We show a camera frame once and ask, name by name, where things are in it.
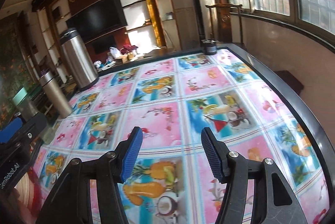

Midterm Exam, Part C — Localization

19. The clear bottle mint lid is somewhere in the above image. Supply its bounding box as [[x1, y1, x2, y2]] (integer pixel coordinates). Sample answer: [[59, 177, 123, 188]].
[[13, 87, 55, 145]]

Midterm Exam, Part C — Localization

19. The slim steel thermos flask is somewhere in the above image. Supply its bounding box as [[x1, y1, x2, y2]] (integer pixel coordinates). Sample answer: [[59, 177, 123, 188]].
[[39, 70, 73, 119]]

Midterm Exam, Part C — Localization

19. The large steel thermos pot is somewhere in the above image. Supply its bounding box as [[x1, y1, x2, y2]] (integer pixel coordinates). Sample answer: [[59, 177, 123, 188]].
[[60, 28, 99, 91]]

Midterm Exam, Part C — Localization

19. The colourful fruit print tablecloth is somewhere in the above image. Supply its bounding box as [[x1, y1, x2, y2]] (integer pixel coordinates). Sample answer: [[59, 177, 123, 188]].
[[33, 49, 330, 223]]

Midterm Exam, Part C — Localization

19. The white plastic bag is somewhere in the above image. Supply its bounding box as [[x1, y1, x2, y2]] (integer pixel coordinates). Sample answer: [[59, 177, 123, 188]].
[[110, 47, 121, 59]]

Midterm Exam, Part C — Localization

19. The small black ashtray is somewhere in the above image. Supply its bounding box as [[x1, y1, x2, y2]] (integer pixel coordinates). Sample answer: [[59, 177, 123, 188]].
[[201, 39, 217, 55]]

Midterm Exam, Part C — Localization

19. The black flat screen television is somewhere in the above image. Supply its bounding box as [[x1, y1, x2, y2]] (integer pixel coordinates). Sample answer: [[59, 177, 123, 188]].
[[66, 0, 128, 43]]

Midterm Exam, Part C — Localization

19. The dark wooden chair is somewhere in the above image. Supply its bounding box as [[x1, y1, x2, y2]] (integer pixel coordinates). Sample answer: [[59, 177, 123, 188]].
[[206, 3, 244, 46]]

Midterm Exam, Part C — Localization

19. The large floral wall painting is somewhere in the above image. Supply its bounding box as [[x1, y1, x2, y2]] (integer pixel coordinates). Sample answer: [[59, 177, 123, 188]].
[[1, 15, 36, 129]]

